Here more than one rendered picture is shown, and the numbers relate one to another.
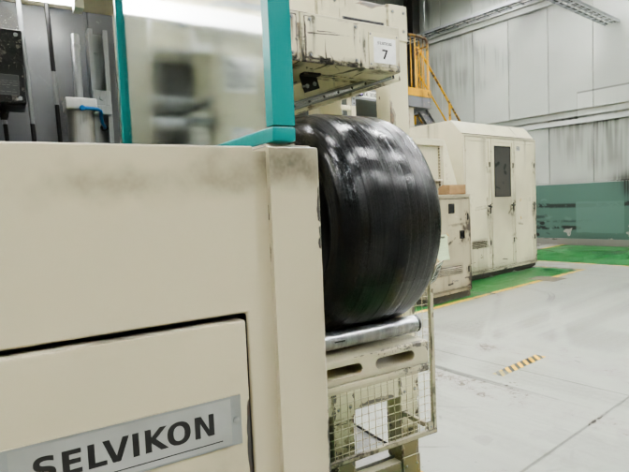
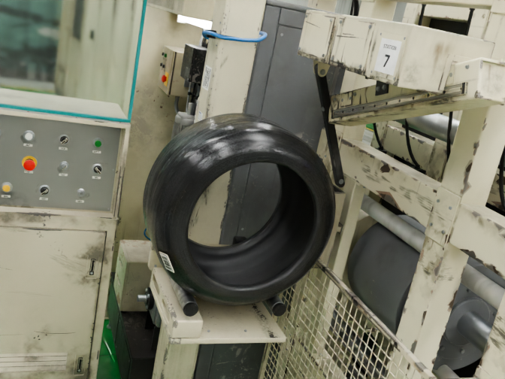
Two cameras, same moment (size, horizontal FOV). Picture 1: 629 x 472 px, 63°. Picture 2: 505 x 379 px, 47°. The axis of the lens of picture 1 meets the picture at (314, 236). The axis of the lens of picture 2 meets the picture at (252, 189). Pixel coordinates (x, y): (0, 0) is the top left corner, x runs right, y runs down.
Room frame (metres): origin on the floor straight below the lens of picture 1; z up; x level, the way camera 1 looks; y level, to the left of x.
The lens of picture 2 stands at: (1.65, -1.74, 1.73)
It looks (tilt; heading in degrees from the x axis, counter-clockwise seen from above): 16 degrees down; 98
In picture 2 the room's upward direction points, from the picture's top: 11 degrees clockwise
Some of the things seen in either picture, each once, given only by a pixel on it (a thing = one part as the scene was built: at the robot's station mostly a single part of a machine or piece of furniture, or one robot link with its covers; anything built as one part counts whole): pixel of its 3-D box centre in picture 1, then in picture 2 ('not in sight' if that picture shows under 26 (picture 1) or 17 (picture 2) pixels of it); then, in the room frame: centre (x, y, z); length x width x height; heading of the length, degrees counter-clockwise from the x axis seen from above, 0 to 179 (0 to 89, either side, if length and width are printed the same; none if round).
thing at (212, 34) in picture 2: not in sight; (234, 35); (1.21, 0.18, 1.66); 0.19 x 0.19 x 0.06; 31
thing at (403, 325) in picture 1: (362, 333); (178, 281); (1.24, -0.11, 0.90); 0.35 x 0.05 x 0.05; 121
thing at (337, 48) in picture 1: (302, 50); (381, 50); (1.68, 0.01, 1.71); 0.61 x 0.25 x 0.15; 121
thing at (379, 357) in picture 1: (361, 361); (174, 299); (1.24, -0.10, 0.83); 0.36 x 0.09 x 0.06; 121
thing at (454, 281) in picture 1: (431, 247); not in sight; (6.20, -1.40, 0.62); 0.91 x 0.58 x 1.25; 129
